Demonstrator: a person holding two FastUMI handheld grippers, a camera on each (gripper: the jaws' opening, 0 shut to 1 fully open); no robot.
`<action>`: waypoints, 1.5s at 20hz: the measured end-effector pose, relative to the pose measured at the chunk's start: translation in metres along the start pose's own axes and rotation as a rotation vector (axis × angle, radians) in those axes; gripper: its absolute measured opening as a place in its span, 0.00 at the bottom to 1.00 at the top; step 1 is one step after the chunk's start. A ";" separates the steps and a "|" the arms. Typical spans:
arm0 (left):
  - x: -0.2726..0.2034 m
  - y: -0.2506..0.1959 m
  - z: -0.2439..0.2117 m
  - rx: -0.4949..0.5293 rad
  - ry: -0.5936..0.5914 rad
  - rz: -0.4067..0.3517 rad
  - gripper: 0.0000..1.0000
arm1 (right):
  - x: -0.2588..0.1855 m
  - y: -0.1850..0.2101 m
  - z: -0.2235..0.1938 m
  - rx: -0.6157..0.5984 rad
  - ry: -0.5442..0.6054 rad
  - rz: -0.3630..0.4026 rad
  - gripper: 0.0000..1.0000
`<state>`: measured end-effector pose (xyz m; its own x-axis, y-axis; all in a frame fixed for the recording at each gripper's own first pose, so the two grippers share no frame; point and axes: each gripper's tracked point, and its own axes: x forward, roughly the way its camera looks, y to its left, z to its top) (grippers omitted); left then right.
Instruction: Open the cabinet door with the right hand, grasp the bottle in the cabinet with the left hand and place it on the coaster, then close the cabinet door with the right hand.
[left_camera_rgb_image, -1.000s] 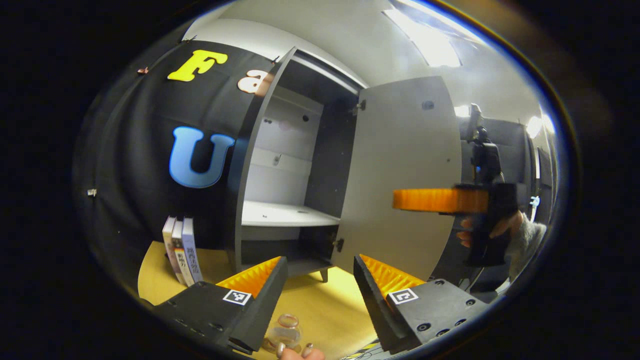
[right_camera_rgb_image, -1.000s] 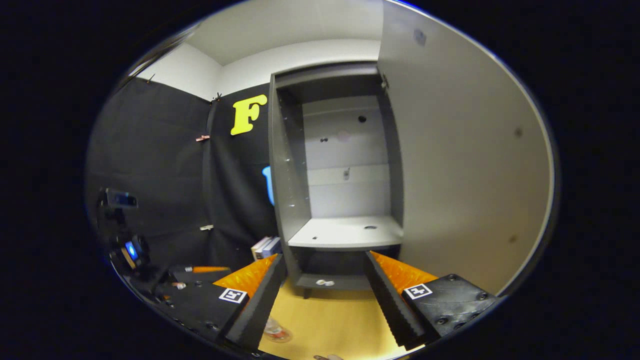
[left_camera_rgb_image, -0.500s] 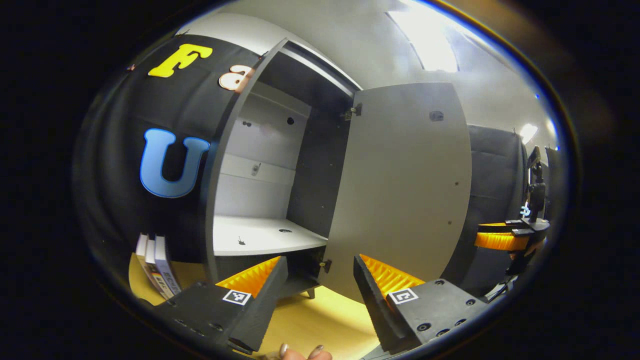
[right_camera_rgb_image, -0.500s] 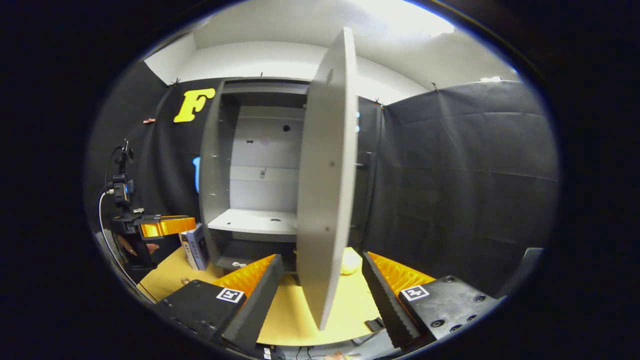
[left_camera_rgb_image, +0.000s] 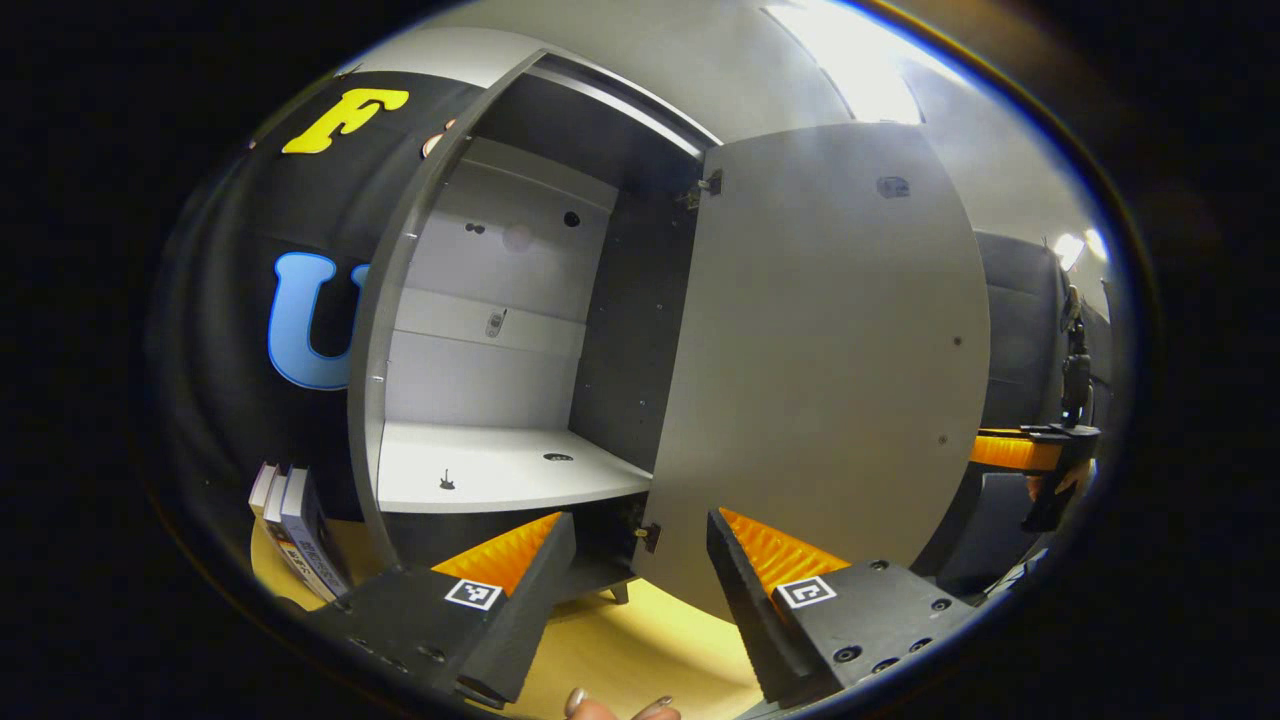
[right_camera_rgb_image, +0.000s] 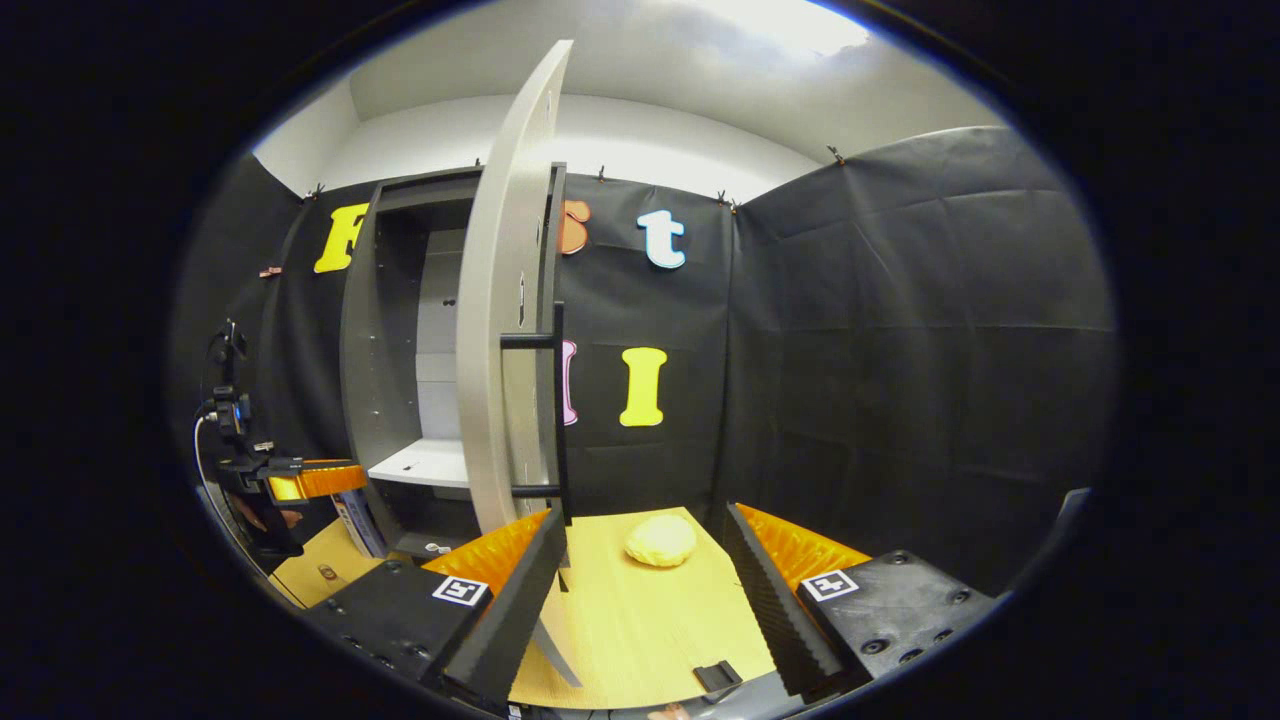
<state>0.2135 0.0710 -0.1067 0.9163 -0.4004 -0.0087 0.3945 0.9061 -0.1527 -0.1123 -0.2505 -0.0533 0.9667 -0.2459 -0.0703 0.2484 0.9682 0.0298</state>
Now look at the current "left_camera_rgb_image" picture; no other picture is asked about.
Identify small ceiling light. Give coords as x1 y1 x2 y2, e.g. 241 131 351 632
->
1052 228 1109 266

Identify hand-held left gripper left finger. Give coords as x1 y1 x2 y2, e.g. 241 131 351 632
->
299 512 579 705

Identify long ceiling light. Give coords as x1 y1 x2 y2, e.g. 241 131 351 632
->
765 0 926 126

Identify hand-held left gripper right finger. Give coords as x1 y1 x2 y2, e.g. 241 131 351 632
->
705 508 986 705

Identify dark grey cabinet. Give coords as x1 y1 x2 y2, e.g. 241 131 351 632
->
347 48 723 607

